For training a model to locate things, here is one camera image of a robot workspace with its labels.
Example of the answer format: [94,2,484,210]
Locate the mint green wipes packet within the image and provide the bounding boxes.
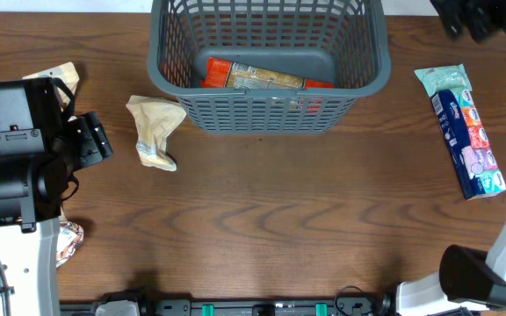
[415,64,473,97]

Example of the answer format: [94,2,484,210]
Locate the grey plastic laundry basket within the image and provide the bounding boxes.
[148,0,391,134]

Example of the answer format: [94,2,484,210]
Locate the blue tissue multipack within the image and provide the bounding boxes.
[430,88,506,200]

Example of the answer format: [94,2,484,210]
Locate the orange spaghetti packet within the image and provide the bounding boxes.
[201,57,335,90]

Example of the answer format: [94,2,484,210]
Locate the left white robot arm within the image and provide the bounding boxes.
[0,77,112,315]

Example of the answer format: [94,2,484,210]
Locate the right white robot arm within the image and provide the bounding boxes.
[378,0,506,315]

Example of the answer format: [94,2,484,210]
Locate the cream pouch top left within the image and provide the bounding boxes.
[24,61,80,121]

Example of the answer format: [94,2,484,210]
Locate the brown and cream snack pouch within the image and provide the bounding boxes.
[56,208,84,267]

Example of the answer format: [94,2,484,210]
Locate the crumpled cream pouch centre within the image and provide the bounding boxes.
[126,95,186,172]

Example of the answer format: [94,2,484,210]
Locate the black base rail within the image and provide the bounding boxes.
[60,286,395,316]

